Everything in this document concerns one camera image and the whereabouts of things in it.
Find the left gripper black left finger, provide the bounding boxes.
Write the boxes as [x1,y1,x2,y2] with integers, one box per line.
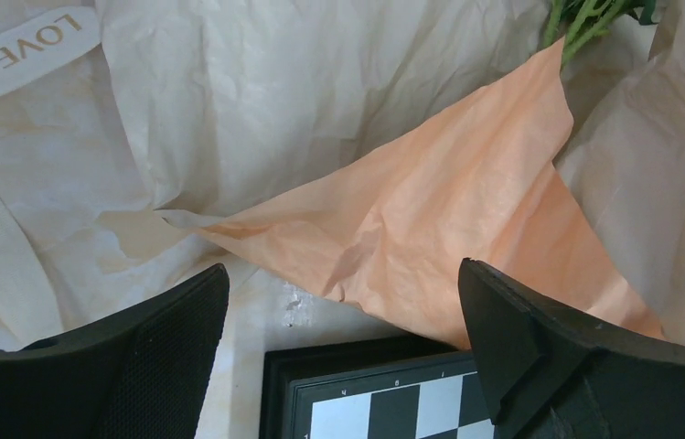
[0,264,230,438]

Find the orange kraft wrapping paper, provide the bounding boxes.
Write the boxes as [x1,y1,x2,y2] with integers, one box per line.
[93,0,685,356]

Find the black white checkerboard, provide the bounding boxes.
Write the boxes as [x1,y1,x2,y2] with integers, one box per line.
[259,336,495,439]

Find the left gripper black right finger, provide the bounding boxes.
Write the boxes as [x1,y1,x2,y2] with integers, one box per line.
[458,259,685,438]

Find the pink rose flower stem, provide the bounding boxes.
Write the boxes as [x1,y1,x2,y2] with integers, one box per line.
[540,0,658,69]

